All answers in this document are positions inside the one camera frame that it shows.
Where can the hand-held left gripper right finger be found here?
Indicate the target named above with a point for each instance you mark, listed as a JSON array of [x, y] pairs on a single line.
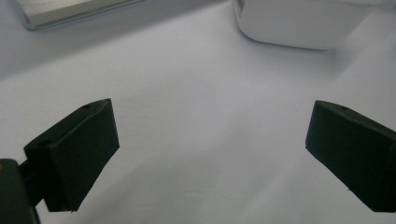
[[355, 155]]

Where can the white container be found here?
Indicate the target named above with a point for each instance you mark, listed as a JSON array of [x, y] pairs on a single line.
[[299, 23]]

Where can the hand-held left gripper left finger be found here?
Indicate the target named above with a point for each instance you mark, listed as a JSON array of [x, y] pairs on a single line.
[[74, 155]]

